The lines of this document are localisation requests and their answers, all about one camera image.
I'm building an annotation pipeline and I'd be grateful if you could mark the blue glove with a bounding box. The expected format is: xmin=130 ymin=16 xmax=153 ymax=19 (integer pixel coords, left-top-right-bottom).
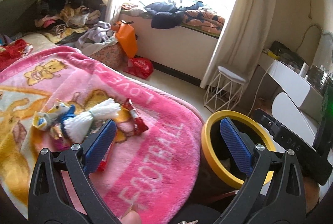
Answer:
xmin=59 ymin=104 xmax=76 ymax=138

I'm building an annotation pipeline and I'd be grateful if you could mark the red white snack wrapper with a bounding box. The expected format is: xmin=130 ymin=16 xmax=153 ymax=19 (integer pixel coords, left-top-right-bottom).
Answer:
xmin=123 ymin=98 xmax=149 ymax=135

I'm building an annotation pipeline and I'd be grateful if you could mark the shiny foil candy wrapper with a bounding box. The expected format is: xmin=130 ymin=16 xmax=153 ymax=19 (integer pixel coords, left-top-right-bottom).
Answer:
xmin=32 ymin=100 xmax=71 ymax=131

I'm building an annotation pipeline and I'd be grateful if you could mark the yellow rimmed black trash bin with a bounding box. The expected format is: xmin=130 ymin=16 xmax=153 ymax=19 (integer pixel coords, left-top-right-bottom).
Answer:
xmin=196 ymin=111 xmax=275 ymax=196

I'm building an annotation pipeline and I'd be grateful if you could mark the person's left hand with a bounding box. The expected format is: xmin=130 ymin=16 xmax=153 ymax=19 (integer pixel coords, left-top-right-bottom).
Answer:
xmin=119 ymin=203 xmax=142 ymax=224

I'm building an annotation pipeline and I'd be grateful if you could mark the white desk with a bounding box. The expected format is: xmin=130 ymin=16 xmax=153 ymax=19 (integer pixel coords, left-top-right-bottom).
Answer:
xmin=258 ymin=53 xmax=323 ymax=122

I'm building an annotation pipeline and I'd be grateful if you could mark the pink cartoon fleece blanket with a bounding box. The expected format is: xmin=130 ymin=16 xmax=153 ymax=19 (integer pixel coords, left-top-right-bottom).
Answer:
xmin=1 ymin=46 xmax=203 ymax=223

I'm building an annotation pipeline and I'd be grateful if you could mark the cream curtain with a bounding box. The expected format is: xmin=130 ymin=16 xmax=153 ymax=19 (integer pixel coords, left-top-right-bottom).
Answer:
xmin=200 ymin=0 xmax=276 ymax=89

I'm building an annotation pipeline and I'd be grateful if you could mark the floral fabric basket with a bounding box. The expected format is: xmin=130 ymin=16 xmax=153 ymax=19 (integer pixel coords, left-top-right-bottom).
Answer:
xmin=81 ymin=40 xmax=124 ymax=69

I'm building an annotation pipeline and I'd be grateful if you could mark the red patterned cloth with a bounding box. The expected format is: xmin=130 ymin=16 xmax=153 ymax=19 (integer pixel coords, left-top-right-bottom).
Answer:
xmin=0 ymin=39 xmax=33 ymax=71

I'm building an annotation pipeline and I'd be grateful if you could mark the red plastic bag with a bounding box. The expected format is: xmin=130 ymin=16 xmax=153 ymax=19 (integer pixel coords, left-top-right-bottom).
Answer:
xmin=124 ymin=57 xmax=154 ymax=80

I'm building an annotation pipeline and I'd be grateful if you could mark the lavender garment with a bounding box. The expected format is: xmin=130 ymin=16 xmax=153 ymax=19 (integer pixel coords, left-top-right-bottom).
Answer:
xmin=75 ymin=21 xmax=111 ymax=49

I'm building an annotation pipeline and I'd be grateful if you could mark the orange shopping bag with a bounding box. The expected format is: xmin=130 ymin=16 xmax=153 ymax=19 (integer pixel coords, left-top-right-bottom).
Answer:
xmin=111 ymin=20 xmax=138 ymax=58

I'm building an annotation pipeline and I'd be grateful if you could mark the orange patterned blanket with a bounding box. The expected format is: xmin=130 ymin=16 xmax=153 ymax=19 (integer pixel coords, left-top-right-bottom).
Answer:
xmin=182 ymin=9 xmax=225 ymax=36

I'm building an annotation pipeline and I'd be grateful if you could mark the pile of clothes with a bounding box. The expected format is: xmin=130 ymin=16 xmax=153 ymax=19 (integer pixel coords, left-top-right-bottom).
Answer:
xmin=34 ymin=0 xmax=107 ymax=44

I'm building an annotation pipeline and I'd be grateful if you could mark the dark navy jacket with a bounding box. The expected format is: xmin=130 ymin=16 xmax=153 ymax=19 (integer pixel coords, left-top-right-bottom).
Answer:
xmin=144 ymin=2 xmax=185 ymax=29

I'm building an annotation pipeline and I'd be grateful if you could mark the white wire frame stool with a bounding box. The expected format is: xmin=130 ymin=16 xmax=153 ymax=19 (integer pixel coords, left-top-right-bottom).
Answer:
xmin=203 ymin=64 xmax=249 ymax=113

